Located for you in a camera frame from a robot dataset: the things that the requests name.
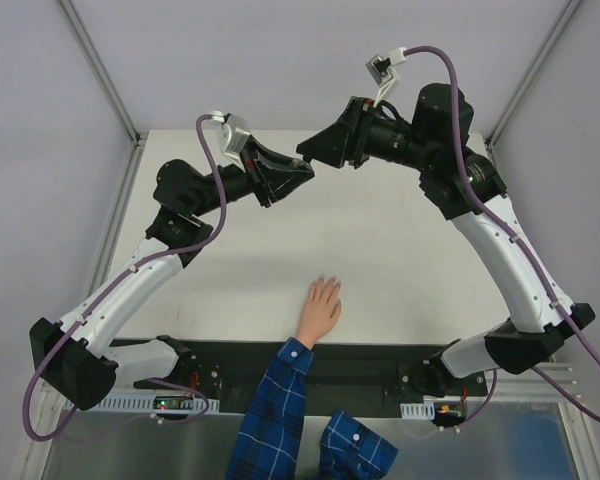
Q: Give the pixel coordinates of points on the aluminium front rail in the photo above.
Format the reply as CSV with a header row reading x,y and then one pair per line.
x,y
529,386

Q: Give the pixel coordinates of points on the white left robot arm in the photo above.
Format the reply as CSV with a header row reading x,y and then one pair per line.
x,y
75,353

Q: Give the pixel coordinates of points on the person's left hand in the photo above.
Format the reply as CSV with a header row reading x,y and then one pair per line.
x,y
321,311

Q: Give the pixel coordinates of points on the blue plaid shirt part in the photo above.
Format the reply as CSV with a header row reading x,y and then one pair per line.
x,y
350,450

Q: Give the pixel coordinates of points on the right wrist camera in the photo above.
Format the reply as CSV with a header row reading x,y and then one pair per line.
x,y
384,73

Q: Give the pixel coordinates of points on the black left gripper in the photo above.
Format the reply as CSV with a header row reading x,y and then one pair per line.
x,y
259,177

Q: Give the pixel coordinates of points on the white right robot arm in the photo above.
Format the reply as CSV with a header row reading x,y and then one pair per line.
x,y
469,192

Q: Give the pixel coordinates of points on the blue plaid sleeve forearm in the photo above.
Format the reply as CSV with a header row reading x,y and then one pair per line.
x,y
269,438

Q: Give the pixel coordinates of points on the right white cable duct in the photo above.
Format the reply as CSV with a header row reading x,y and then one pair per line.
x,y
418,411

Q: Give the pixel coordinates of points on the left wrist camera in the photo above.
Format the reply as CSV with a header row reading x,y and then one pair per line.
x,y
233,136

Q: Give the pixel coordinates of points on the white cable duct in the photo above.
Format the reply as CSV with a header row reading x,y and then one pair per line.
x,y
418,411
153,403

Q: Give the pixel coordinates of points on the left white cable duct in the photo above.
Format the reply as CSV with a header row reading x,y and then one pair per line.
x,y
153,403

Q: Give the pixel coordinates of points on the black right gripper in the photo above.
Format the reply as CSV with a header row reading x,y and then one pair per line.
x,y
357,132

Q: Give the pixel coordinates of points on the left aluminium frame post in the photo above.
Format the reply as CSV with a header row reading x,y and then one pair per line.
x,y
99,71

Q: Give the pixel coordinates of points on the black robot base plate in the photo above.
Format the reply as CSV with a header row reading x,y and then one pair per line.
x,y
364,380

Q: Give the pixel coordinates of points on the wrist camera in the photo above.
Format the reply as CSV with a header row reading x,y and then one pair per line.
x,y
233,136
384,73

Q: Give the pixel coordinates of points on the right aluminium frame post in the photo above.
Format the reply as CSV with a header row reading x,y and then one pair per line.
x,y
540,60

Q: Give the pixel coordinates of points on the aluminium frame post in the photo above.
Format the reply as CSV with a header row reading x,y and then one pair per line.
x,y
540,60
99,71

